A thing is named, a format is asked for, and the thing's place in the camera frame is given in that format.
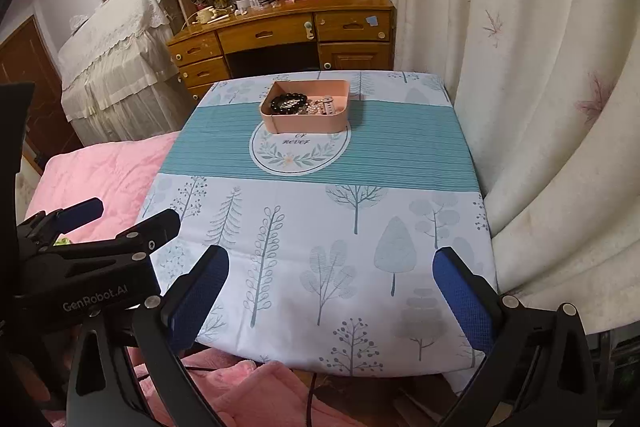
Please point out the pink quilt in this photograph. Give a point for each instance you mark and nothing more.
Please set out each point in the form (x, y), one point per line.
(121, 174)

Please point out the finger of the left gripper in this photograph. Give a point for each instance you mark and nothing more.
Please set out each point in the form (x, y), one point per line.
(43, 229)
(143, 238)

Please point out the green crumpled wrapper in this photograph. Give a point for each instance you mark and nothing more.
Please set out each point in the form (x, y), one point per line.
(62, 241)

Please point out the pink plastic jewelry tray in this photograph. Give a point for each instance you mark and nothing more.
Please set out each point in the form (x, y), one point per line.
(306, 106)

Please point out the pink fleece clothing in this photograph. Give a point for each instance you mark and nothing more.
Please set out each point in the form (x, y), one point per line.
(244, 393)

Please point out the white floral curtain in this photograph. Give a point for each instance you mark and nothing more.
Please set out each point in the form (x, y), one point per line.
(547, 95)

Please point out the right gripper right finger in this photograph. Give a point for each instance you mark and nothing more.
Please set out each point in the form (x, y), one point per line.
(535, 361)

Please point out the tree print tablecloth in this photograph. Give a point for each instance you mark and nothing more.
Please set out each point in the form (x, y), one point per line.
(330, 237)

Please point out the white lace cover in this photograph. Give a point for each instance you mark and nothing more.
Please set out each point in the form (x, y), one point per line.
(119, 80)

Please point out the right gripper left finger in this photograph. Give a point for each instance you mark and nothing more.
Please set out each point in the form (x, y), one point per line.
(105, 391)

